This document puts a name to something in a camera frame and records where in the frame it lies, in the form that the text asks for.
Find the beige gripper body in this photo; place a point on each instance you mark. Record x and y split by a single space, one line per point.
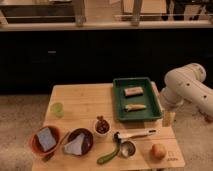
168 118

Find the banana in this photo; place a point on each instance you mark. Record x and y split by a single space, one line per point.
133 107

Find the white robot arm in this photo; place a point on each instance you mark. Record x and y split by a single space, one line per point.
186 84

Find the orange fruit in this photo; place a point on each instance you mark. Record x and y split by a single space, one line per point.
158 151

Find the green plastic tray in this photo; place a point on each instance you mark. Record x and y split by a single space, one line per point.
147 98

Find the wrapped food bar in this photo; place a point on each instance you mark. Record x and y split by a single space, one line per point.
133 91

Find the small metal cup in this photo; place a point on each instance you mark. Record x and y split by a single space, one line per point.
127 149

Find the white cup with contents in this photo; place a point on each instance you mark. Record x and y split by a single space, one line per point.
101 126

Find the dark brown bowl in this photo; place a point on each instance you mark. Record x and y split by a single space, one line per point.
87 142

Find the grey cloth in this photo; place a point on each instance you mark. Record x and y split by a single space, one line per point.
75 146

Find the small green cup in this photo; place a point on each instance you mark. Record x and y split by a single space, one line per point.
57 109

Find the blue sponge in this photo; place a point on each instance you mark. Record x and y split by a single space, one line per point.
46 139

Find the orange bowl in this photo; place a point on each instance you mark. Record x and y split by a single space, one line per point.
35 145

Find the white handled spoon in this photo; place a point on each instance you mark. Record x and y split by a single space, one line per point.
123 136

